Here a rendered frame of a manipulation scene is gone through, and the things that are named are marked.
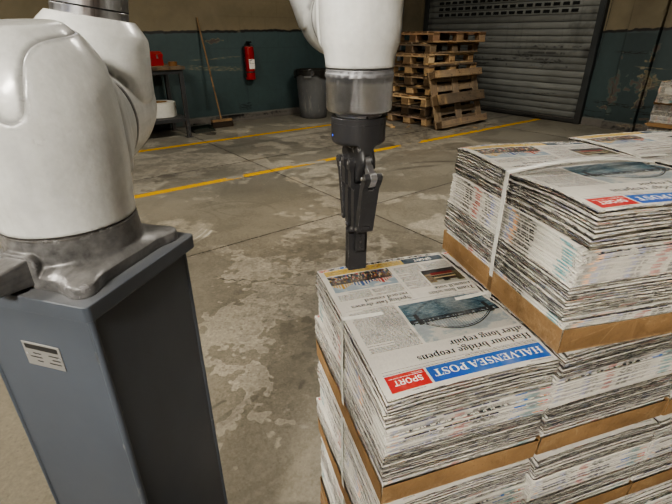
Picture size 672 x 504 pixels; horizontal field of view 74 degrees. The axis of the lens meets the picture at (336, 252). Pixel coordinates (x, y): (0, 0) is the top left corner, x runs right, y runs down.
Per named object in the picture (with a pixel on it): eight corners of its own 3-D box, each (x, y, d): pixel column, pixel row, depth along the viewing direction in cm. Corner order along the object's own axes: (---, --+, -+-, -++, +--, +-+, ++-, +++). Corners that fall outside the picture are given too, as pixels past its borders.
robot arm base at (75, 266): (-76, 294, 49) (-98, 249, 47) (79, 222, 68) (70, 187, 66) (55, 321, 45) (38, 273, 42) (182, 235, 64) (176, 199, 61)
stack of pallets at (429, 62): (431, 111, 804) (438, 31, 747) (476, 118, 741) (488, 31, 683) (380, 120, 725) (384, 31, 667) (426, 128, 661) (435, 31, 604)
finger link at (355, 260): (365, 225, 68) (367, 227, 68) (364, 265, 71) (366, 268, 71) (347, 228, 67) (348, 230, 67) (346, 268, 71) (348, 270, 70)
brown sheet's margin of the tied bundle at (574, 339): (496, 298, 79) (500, 277, 77) (629, 279, 85) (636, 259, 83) (556, 355, 65) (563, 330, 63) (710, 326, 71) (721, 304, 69)
